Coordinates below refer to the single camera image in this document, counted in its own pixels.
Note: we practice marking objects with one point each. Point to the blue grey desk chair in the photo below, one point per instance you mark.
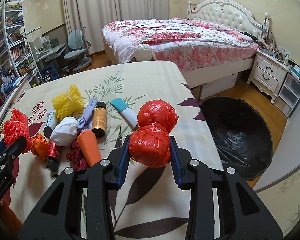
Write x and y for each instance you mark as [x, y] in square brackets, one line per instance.
[78, 54]

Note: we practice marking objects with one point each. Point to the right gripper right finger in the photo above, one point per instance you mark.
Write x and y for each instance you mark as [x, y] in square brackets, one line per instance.
[179, 165]

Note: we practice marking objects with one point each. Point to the bed with floral quilt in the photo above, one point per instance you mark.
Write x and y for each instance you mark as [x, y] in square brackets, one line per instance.
[203, 51]

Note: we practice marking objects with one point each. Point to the lavender crumpled cloth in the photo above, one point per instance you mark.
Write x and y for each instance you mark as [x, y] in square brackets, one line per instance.
[86, 120]

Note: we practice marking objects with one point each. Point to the yellow foam net bundle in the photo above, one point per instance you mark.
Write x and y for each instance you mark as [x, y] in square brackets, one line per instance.
[67, 103]

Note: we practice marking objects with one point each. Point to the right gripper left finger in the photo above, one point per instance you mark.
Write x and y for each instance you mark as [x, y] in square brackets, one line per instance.
[119, 159]

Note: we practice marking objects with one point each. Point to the white tufted headboard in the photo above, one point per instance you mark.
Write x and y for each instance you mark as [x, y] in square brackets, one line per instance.
[230, 14]

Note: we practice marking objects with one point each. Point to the teal white packet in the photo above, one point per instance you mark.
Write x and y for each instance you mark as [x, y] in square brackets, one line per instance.
[125, 111]

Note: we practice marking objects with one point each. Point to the white nightstand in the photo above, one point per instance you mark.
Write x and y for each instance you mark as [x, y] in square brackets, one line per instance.
[267, 74]

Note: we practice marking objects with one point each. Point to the white blue powder tube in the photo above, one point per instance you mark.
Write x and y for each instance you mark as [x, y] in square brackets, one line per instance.
[50, 124]

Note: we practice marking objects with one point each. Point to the white bookshelf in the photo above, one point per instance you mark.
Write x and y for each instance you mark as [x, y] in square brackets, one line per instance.
[16, 57]

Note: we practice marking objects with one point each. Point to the red plastic bag ball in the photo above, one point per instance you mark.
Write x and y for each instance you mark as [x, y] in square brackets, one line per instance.
[150, 143]

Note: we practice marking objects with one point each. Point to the cardboard box under bed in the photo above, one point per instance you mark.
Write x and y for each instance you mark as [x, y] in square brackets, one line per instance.
[215, 87]

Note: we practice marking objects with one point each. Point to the beige curtains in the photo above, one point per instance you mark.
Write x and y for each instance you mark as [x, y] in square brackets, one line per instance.
[93, 15]

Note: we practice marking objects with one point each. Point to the white paper ball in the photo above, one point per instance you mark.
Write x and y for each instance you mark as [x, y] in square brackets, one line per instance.
[65, 132]

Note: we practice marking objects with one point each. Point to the study desk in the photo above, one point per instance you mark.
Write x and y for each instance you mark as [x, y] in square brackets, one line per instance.
[43, 52]

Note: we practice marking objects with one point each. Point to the amber bottle black cap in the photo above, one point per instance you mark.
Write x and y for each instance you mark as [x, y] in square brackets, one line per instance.
[99, 120]

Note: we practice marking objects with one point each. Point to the white round bedpost knob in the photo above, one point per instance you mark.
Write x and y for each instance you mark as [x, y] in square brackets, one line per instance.
[144, 52]

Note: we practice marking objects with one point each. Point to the plastic drawer unit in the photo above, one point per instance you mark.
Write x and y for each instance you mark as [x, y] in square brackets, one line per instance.
[288, 95]

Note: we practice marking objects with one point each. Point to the floral patterned tablecloth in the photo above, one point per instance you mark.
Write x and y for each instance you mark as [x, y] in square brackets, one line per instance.
[149, 205]

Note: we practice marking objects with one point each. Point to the orange crumpled wrapper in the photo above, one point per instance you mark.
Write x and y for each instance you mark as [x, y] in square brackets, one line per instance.
[39, 147]

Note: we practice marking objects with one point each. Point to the black lined trash bin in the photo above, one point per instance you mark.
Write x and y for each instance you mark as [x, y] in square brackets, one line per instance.
[240, 133]

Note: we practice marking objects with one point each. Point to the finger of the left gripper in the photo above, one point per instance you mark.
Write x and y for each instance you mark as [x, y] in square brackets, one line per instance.
[12, 147]

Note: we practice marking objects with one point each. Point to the red thread spool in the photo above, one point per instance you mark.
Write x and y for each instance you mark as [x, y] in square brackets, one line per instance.
[53, 157]

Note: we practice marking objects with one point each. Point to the red foam net bundle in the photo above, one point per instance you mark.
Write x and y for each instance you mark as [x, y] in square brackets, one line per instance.
[17, 127]

